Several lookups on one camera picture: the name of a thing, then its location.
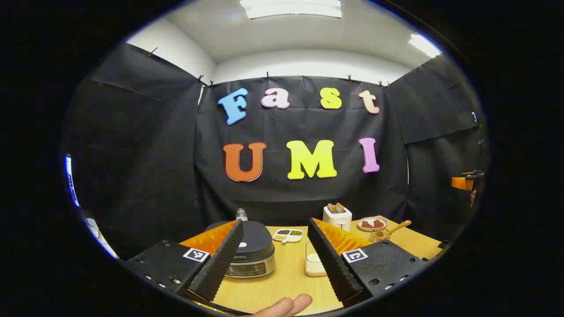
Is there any large ceiling light panel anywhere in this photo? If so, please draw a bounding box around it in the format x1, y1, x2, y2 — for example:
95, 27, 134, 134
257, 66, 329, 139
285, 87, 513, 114
240, 0, 342, 19

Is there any white toaster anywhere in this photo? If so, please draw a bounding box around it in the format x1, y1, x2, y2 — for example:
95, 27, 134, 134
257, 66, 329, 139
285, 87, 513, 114
323, 206, 353, 232

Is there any small ceiling light panel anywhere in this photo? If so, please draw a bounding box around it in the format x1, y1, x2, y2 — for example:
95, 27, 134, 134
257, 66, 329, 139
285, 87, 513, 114
409, 34, 442, 58

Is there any white divided grain dish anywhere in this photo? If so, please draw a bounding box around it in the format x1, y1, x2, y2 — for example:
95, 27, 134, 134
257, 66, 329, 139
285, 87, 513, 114
272, 229, 304, 243

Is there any white side desk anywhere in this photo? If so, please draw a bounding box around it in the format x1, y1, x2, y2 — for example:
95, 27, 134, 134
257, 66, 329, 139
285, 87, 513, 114
84, 218, 119, 259

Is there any black backdrop cloth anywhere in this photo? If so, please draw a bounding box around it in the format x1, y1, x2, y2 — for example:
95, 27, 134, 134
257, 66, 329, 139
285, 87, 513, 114
62, 42, 490, 260

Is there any white round plate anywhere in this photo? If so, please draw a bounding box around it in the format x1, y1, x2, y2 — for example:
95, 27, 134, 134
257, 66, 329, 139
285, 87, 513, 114
357, 217, 389, 232

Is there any black silver rice cooker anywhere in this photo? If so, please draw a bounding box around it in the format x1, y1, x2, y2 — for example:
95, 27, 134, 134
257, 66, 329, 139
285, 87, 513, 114
205, 220, 277, 279

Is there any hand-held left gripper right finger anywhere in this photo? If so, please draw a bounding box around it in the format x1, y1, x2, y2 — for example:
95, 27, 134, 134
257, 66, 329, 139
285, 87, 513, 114
308, 217, 429, 305

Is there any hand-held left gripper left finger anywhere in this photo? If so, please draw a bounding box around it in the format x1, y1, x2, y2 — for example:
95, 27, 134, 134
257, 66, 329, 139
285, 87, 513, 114
121, 219, 244, 304

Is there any computer monitor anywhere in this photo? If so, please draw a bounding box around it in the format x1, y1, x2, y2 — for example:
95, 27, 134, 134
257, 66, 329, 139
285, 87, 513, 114
64, 154, 80, 207

